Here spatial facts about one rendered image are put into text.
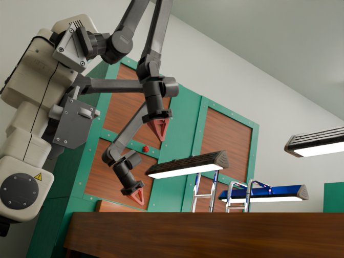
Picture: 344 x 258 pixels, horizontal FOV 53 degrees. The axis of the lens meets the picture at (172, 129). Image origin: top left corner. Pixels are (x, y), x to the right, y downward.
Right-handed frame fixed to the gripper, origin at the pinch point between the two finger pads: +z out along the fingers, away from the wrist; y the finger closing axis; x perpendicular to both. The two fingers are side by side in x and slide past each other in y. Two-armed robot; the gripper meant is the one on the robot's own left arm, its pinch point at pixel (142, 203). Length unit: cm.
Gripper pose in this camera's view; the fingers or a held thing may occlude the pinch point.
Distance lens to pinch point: 150.5
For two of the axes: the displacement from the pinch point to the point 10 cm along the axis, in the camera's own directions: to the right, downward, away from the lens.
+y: -5.6, 2.0, 8.0
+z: 5.0, 8.6, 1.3
